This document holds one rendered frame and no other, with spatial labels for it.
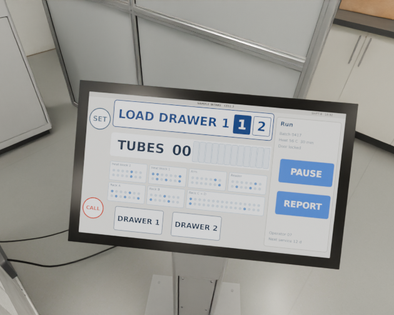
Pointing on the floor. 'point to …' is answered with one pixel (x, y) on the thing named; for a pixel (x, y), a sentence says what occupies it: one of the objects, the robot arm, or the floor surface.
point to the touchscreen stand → (194, 288)
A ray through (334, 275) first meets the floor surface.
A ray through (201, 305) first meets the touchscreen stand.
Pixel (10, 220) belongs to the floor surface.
